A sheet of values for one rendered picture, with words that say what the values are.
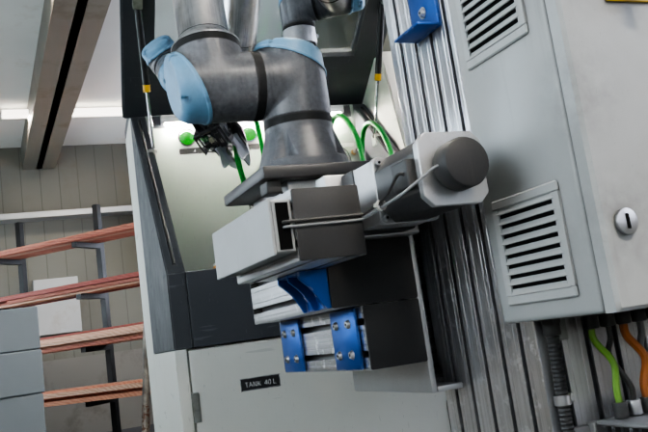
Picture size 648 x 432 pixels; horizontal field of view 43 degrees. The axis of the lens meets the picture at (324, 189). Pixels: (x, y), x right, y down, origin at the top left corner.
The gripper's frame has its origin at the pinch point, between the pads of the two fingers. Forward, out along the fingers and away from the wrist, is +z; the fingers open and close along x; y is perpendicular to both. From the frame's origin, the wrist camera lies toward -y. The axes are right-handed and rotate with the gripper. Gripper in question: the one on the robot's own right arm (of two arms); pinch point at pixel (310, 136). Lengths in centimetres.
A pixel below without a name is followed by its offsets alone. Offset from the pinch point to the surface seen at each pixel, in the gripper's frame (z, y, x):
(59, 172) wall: -171, -766, -65
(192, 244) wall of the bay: 14, -56, -22
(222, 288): 31.1, -2.3, -23.6
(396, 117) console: -12, -34, 35
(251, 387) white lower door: 52, -2, -20
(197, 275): 27.7, -2.3, -28.5
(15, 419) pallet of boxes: 68, -366, -96
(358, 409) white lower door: 60, -2, 3
